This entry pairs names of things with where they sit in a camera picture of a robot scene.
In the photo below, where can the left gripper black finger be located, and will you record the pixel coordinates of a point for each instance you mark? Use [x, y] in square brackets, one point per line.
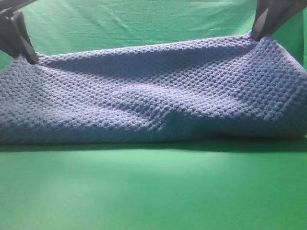
[280, 11]
[258, 28]

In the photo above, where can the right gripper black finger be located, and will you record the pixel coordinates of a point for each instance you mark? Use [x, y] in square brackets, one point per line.
[18, 38]
[7, 9]

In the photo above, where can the green backdrop cloth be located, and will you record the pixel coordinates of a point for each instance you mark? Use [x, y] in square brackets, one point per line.
[79, 36]

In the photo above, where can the blue waffle-weave towel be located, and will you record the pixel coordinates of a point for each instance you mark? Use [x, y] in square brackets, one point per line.
[221, 86]

